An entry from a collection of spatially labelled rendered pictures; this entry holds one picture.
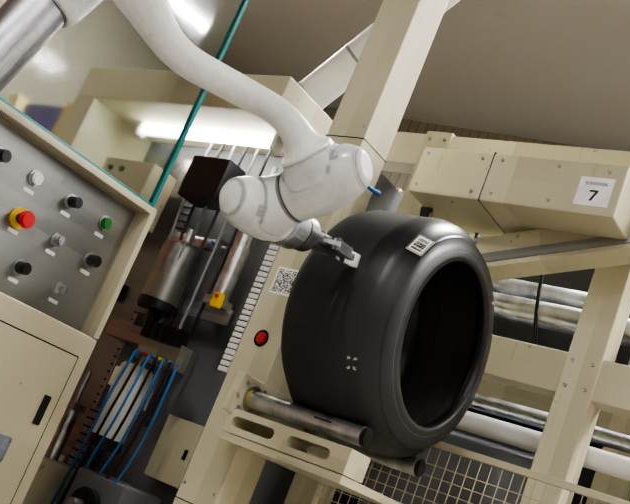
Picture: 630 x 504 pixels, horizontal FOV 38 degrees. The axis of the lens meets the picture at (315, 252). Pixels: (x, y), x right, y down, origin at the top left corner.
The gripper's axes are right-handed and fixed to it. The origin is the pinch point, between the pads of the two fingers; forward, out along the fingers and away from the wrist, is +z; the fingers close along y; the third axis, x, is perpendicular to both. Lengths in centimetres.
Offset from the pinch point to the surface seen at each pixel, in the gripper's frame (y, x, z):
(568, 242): -20, -27, 67
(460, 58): 188, -197, 319
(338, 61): 71, -75, 63
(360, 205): 27, -21, 36
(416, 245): -9.9, -7.2, 9.7
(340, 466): -8.5, 43.6, 7.3
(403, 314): -12.2, 8.6, 8.8
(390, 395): -12.0, 26.1, 13.3
